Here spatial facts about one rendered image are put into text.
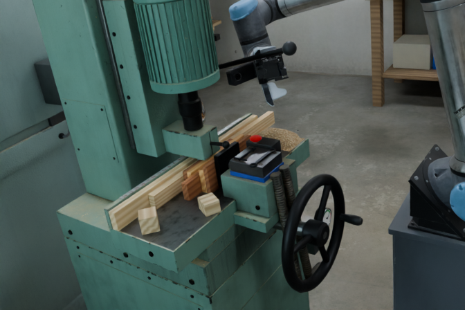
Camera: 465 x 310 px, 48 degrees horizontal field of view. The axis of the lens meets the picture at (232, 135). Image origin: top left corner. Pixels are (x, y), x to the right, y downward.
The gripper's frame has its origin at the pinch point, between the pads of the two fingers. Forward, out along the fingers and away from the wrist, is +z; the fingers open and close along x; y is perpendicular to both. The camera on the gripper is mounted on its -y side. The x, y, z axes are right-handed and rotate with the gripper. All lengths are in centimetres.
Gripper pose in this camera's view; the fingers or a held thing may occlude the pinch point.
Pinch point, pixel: (263, 79)
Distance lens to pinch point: 134.1
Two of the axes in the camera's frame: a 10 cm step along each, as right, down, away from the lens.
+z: 0.4, 3.1, -9.5
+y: 9.6, -2.6, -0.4
